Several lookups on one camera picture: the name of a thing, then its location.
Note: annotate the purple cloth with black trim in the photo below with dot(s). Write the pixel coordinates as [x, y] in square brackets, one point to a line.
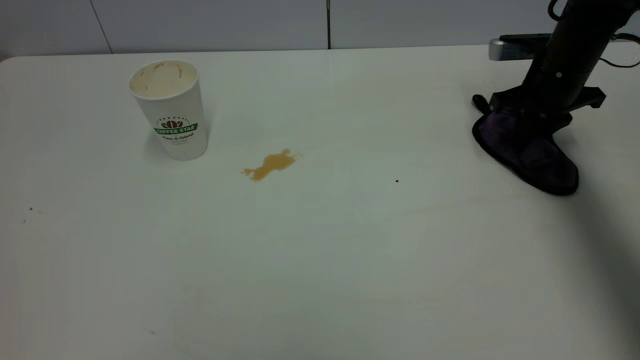
[540, 160]

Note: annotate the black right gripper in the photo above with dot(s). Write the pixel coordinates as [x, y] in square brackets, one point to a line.
[560, 75]

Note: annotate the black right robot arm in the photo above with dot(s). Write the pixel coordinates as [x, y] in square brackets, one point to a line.
[595, 10]

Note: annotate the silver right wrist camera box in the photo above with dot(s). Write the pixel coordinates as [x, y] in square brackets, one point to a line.
[515, 47]

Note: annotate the white paper coffee cup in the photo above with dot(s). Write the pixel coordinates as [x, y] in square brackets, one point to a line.
[172, 110]

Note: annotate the brown coffee spill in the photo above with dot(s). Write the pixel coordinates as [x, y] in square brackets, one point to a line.
[272, 163]

